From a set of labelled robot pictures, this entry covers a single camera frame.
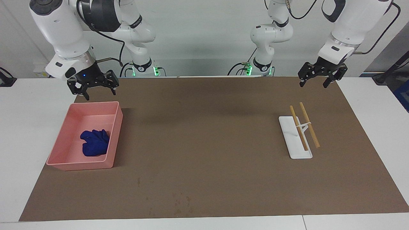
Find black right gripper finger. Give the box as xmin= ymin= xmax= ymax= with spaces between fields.
xmin=66 ymin=78 xmax=91 ymax=101
xmin=104 ymin=70 xmax=120 ymax=96

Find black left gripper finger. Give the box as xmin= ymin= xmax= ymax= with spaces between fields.
xmin=323 ymin=65 xmax=348 ymax=88
xmin=298 ymin=62 xmax=315 ymax=88

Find blue towel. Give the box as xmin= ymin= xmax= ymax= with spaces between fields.
xmin=80 ymin=129 xmax=110 ymax=157

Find white towel rack wooden bars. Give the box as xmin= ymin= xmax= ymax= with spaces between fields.
xmin=278 ymin=102 xmax=320 ymax=159

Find black stand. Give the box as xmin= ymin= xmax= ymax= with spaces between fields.
xmin=372 ymin=53 xmax=409 ymax=85

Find blue crate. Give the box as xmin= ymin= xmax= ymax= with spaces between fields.
xmin=394 ymin=80 xmax=409 ymax=113

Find pink plastic bin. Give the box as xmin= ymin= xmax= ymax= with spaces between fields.
xmin=46 ymin=101 xmax=123 ymax=171

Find brown table mat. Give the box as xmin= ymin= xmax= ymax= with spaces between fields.
xmin=19 ymin=76 xmax=409 ymax=222

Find black right arm base cable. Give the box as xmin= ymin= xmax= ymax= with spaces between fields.
xmin=120 ymin=62 xmax=135 ymax=78

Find black arm base cable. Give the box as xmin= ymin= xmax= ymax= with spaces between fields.
xmin=228 ymin=48 xmax=258 ymax=76
xmin=120 ymin=62 xmax=135 ymax=78

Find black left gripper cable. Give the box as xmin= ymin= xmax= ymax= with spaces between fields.
xmin=353 ymin=3 xmax=401 ymax=55

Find white wall power socket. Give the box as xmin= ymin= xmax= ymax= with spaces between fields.
xmin=34 ymin=64 xmax=53 ymax=78

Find black left shoulder cable loop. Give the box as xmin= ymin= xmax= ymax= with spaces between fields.
xmin=285 ymin=0 xmax=319 ymax=20

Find black clamp mount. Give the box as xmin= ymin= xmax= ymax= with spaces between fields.
xmin=0 ymin=66 xmax=17 ymax=87

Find black left arm base cable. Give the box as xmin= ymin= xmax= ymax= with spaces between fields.
xmin=228 ymin=48 xmax=258 ymax=76

